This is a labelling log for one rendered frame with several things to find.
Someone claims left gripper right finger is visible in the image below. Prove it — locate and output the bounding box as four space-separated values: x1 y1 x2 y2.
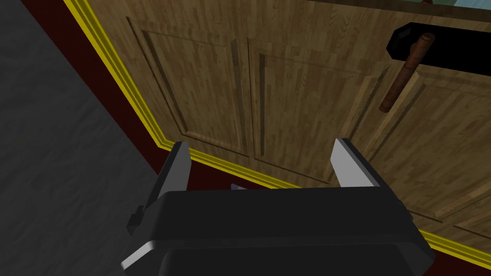
330 138 381 188

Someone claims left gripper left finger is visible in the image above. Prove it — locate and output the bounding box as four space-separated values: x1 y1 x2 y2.
157 141 192 200

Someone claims wooden panelled door leaf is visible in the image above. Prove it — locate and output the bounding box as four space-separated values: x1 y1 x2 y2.
85 0 491 254

